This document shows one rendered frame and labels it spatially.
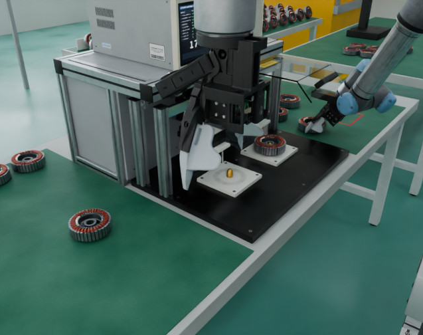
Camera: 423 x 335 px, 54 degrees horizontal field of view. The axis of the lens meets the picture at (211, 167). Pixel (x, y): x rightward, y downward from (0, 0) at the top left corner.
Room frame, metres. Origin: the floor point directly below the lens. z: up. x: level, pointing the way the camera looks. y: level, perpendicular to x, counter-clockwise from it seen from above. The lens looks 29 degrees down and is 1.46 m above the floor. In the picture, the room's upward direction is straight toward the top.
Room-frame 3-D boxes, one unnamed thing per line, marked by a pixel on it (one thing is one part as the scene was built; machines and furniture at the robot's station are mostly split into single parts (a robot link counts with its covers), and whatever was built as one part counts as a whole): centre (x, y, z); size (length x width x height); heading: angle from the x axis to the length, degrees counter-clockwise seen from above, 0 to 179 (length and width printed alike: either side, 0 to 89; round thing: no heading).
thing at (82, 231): (0.91, 0.33, 0.77); 0.11 x 0.11 x 0.04
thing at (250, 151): (1.33, -0.21, 0.78); 0.15 x 0.15 x 0.01; 51
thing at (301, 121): (1.59, -0.42, 0.77); 0.11 x 0.11 x 0.04
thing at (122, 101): (1.40, 0.06, 0.92); 0.66 x 0.01 x 0.30; 141
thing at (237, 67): (0.53, -0.02, 1.29); 0.09 x 0.08 x 0.12; 56
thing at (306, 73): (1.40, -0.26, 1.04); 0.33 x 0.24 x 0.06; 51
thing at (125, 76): (1.44, 0.12, 1.09); 0.68 x 0.44 x 0.05; 141
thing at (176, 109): (1.30, -0.06, 1.03); 0.62 x 0.01 x 0.03; 141
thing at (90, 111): (1.23, 0.38, 0.91); 0.28 x 0.03 x 0.32; 51
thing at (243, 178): (1.14, -0.06, 0.78); 0.15 x 0.15 x 0.01; 51
